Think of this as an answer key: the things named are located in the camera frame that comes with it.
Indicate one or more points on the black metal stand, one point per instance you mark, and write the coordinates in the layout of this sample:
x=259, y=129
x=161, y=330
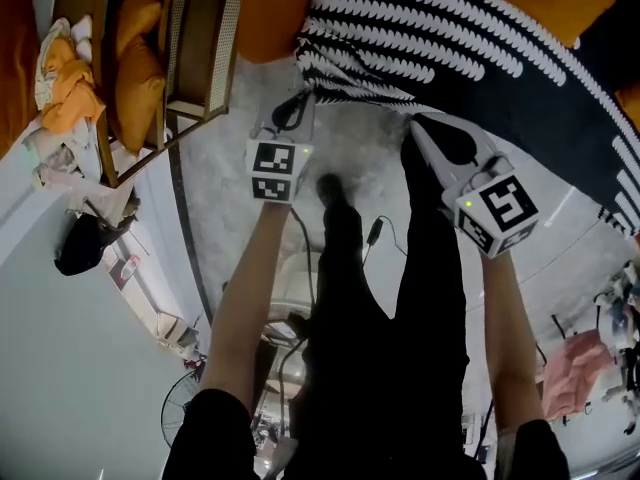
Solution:
x=559, y=325

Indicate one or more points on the orange sofa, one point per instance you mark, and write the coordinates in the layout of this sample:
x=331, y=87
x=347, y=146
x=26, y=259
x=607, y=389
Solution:
x=270, y=13

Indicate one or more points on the clear bottle red cap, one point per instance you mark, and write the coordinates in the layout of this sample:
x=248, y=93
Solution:
x=131, y=267

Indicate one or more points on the white floral cloth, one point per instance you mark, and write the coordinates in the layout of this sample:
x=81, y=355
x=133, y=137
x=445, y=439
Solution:
x=75, y=168

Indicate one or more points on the black white striped blanket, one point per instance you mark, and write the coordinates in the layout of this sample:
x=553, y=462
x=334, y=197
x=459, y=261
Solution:
x=510, y=103

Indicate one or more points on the black backpack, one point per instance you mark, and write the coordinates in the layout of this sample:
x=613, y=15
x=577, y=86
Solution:
x=80, y=248

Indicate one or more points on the flat orange pad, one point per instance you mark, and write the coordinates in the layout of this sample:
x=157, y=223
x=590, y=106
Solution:
x=15, y=68

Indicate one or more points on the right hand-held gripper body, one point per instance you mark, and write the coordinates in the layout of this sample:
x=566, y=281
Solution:
x=500, y=213

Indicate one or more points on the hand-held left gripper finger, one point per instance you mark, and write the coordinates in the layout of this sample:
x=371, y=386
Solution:
x=306, y=118
x=282, y=115

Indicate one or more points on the wooden armchair frame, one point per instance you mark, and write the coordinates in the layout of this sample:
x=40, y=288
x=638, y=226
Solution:
x=197, y=33

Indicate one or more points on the person's right forearm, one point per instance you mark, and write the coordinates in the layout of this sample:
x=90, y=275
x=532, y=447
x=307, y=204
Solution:
x=510, y=338

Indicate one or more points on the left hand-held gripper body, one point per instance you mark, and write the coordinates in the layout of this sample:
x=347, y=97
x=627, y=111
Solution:
x=275, y=168

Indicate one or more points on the orange cloth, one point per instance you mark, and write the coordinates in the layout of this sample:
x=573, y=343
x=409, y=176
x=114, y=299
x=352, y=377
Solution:
x=70, y=93

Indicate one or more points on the person's left black shoe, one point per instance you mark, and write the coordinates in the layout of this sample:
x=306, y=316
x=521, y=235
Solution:
x=330, y=188

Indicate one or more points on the person's black clothed body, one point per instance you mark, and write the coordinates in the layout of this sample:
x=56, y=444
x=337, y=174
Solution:
x=380, y=368

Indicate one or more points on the black standing fan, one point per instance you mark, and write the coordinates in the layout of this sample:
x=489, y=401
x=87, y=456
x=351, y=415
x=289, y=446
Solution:
x=186, y=408

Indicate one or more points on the pink cloth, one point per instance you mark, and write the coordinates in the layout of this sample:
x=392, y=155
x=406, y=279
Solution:
x=575, y=373

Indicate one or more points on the round beige side table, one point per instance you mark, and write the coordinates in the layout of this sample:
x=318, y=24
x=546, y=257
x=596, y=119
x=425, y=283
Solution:
x=295, y=278

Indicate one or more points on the black power adapter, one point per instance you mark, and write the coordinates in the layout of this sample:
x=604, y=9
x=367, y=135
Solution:
x=375, y=230

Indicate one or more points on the person's left forearm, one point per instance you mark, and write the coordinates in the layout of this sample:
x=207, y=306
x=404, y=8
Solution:
x=245, y=308

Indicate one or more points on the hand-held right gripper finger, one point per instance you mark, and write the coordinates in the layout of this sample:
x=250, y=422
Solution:
x=460, y=140
x=435, y=163

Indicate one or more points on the orange pillow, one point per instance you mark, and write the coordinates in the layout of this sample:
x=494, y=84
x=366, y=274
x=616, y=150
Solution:
x=137, y=98
x=142, y=13

